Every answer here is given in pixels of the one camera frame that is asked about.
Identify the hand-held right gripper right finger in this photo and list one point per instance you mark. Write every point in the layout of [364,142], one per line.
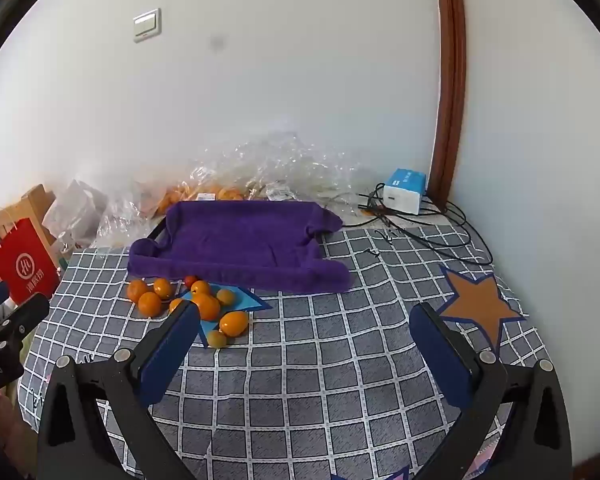
[445,360]

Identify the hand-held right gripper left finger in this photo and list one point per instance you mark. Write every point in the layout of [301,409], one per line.
[172,355]

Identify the tan longan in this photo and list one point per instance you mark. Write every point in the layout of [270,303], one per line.
[225,297]
[216,339]

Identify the mandarin orange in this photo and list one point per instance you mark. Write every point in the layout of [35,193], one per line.
[234,324]
[150,304]
[200,287]
[162,288]
[175,304]
[207,307]
[137,290]

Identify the red cherry tomato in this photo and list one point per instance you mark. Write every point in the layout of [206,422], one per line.
[190,281]

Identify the black tray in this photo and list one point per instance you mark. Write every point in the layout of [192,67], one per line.
[156,230]

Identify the purple towel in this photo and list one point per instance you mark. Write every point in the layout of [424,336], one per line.
[240,240]

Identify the pale green cloth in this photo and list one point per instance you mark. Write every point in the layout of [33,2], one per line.
[28,347]

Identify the red paper bag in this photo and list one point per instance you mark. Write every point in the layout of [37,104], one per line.
[22,265]

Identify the clear plastic bottle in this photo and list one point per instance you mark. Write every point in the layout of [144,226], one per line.
[66,249]

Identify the wooden board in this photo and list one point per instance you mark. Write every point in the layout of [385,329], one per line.
[35,200]

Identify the white plastic bag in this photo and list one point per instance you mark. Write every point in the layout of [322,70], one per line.
[75,205]

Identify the grey checked blanket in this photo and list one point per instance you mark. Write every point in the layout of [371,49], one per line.
[305,360]

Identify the small clear plastic bag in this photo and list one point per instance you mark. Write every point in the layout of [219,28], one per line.
[125,215]

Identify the bagged orange pile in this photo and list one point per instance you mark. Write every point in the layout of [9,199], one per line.
[180,197]

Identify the blue and white tissue pack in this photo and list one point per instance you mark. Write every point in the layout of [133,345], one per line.
[405,192]

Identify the large clear plastic bag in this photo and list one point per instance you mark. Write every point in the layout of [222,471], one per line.
[280,160]

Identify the brown wooden door frame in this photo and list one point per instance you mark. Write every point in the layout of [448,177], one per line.
[452,60]

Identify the white wall switch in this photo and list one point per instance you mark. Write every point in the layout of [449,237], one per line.
[147,25]

